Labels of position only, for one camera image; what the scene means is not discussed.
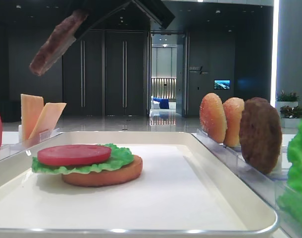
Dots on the clear acrylic rack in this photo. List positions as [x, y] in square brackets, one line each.
[8, 150]
[272, 188]

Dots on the blue sofa in far room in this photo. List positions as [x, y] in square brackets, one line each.
[163, 103]

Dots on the clear acrylic rack left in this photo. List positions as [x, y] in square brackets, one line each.
[8, 150]

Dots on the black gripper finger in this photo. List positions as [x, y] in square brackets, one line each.
[98, 11]

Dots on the left upright cheese slice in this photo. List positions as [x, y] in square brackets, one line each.
[31, 107]

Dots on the clear acrylic rack right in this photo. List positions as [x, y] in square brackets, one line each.
[272, 188]

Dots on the small wall display screen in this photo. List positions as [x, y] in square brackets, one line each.
[221, 84]

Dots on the green lettuce leaf on bun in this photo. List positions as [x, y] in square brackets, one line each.
[119, 158]

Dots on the lower white flower planter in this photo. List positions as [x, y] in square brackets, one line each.
[290, 116]

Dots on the bottom bread bun slice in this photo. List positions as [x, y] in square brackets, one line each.
[105, 178]

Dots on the right leaning cheese slice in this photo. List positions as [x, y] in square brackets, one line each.
[48, 118]

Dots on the green lettuce leaf at right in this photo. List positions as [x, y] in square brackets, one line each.
[298, 163]

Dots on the near sugared bread slice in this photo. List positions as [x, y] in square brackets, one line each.
[233, 108]

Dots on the white flower planter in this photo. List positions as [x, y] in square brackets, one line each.
[286, 99]
[290, 116]

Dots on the brown meat patty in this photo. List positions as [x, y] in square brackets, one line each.
[57, 43]
[260, 135]

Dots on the upright brown meat patty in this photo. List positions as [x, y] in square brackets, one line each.
[260, 135]

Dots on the red tomato slice on lettuce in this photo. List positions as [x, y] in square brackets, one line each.
[73, 155]

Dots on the far sugared bread slice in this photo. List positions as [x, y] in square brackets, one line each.
[212, 117]

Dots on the dark double door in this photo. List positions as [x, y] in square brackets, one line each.
[104, 74]

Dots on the sugared bread slice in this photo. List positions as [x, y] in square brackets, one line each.
[212, 117]
[233, 108]

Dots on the upper white flower planter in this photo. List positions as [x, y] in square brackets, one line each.
[286, 99]

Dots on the white rectangular serving tray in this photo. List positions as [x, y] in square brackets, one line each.
[184, 191]

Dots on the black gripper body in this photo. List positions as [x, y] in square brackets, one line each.
[156, 11]

